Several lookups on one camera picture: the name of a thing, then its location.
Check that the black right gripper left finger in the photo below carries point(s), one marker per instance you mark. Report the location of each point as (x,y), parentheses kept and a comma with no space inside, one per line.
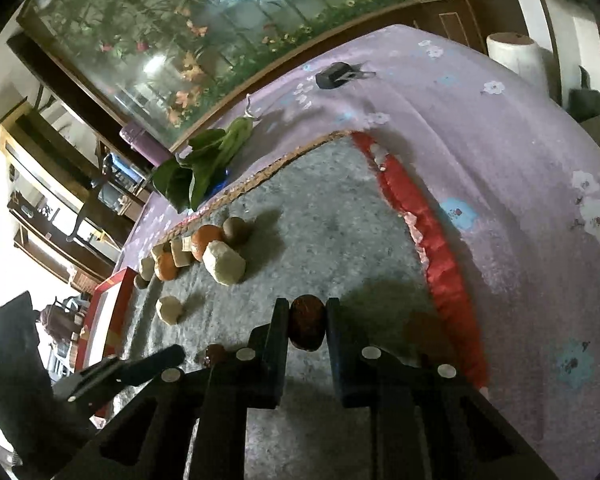
(267,370)

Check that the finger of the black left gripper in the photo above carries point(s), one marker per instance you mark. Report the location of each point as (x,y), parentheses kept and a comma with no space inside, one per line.
(130,370)

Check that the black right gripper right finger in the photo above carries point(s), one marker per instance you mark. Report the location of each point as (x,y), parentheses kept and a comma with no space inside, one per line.
(353,375)

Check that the dark red jujube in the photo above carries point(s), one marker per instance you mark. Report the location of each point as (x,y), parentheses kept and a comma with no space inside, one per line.
(307,323)

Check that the small pale fruit chunk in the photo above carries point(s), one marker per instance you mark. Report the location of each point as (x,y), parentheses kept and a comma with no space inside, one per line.
(169,310)

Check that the red framed white tray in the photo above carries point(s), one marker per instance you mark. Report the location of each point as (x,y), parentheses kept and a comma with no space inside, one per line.
(102,329)

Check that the orange tangerine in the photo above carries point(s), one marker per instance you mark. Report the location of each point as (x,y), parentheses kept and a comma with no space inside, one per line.
(200,239)
(165,268)

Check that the large pale fruit chunk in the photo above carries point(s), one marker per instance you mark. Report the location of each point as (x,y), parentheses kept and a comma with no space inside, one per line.
(225,265)

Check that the pale fruit cube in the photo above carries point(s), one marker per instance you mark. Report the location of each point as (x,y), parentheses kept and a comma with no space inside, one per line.
(181,254)

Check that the brown kiwi fruit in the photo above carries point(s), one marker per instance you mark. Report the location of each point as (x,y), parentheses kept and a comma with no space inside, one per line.
(236,231)

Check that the green leafy vegetable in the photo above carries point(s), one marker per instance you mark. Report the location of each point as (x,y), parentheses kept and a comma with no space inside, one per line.
(185,182)

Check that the purple thermos bottle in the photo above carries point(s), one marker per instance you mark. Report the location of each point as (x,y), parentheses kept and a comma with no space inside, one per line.
(141,140)

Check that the purple floral tablecloth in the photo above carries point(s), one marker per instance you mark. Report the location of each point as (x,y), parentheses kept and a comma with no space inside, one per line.
(505,187)

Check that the small black device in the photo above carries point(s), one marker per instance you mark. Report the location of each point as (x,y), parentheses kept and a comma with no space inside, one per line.
(336,75)

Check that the floral glass partition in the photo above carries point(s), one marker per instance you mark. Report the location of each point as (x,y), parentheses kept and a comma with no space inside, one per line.
(166,63)

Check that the white paper roll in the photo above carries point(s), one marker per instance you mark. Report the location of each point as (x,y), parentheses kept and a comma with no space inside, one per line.
(522,55)

